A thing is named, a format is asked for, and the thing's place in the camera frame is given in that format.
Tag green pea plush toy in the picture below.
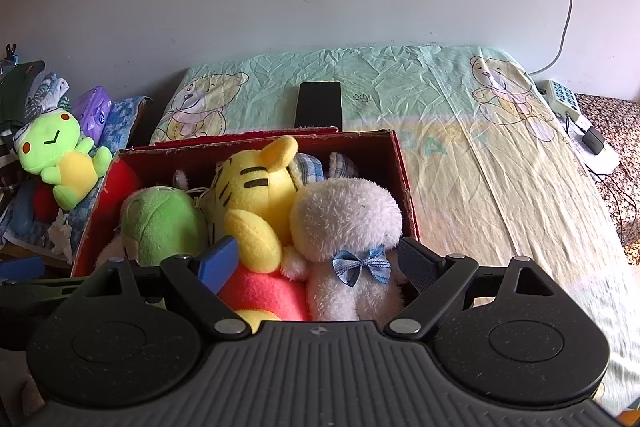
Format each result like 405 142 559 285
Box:
120 186 208 267

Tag yellow tiger plush toy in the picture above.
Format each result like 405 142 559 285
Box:
200 135 310 329

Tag white plush bunny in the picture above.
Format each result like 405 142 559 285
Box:
281 176 405 326

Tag red cardboard box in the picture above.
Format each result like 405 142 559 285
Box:
72 128 420 277

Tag pink plush teddy bear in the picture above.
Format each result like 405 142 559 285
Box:
96 234 127 268

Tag crumpled white tissue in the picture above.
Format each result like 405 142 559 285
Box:
48 209 74 265

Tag cartoon bear bed sheet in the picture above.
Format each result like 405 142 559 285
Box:
152 46 639 413

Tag green frog plush toy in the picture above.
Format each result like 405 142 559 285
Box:
13 108 113 211

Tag purple tissue pack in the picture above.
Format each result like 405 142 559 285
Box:
72 86 113 144

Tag dark green folded clothes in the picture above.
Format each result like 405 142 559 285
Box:
0 61 46 136

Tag white paper stack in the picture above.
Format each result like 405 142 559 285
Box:
559 113 620 176

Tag black charger adapter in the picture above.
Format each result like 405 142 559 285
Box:
582 126 605 155

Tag black smartphone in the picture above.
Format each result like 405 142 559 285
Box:
294 81 343 131

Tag white power strip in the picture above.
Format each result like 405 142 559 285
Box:
540 79 582 120

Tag brown floral tablecloth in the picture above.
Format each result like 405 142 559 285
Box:
574 92 640 266

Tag black charger cable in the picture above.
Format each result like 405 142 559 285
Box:
564 114 640 249

